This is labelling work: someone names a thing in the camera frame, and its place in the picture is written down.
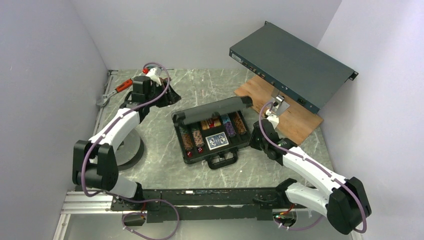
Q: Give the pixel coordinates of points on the grey perforated metal disc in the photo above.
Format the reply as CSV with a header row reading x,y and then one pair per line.
x,y
130,151

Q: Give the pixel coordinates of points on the black poker set case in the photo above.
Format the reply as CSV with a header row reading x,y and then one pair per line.
x,y
223,156

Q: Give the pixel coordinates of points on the metal bracket block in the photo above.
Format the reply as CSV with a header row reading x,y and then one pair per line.
x,y
278,105

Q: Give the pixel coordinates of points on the orange chips left slot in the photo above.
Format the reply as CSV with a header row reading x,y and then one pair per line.
x,y
187,143

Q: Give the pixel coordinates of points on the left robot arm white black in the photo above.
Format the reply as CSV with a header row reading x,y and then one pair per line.
x,y
94,165

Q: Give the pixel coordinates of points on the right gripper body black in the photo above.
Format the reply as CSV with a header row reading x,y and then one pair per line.
x,y
265,145

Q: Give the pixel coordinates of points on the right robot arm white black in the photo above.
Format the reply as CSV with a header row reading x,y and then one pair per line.
x,y
343,201

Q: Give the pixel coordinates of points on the orange chips slot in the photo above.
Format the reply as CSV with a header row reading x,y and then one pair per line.
x,y
187,143
239,123

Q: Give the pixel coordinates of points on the purple chips in case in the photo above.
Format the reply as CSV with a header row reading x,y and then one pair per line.
x,y
229,129

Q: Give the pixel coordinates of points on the blue yellow chips in case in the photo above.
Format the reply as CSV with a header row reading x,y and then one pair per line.
x,y
184,130

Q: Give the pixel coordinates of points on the red handled adjustable wrench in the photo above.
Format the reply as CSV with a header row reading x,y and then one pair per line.
x,y
114,91

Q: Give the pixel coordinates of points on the orange chip stack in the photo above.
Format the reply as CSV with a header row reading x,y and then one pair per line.
x,y
198,139

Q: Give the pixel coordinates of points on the aluminium rail left edge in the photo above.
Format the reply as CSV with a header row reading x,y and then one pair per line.
x,y
107,88

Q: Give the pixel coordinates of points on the light blue chips in case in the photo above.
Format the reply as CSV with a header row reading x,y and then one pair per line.
x,y
225,119

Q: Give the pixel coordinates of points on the wooden board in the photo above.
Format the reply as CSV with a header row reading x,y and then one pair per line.
x,y
296,123

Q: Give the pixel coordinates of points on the blue playing card deck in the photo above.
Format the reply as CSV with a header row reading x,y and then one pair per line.
x,y
217,140

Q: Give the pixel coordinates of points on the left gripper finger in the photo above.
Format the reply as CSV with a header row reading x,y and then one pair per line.
x,y
171,95
162,102

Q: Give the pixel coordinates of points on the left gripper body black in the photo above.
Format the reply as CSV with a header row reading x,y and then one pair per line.
x,y
156,90

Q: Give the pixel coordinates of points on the grey rack server unit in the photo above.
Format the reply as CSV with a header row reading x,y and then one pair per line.
x,y
299,70

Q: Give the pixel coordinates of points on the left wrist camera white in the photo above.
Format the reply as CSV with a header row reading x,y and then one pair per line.
x,y
154,74

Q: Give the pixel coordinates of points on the orange chips right slot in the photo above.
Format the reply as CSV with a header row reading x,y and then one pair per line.
x,y
239,123

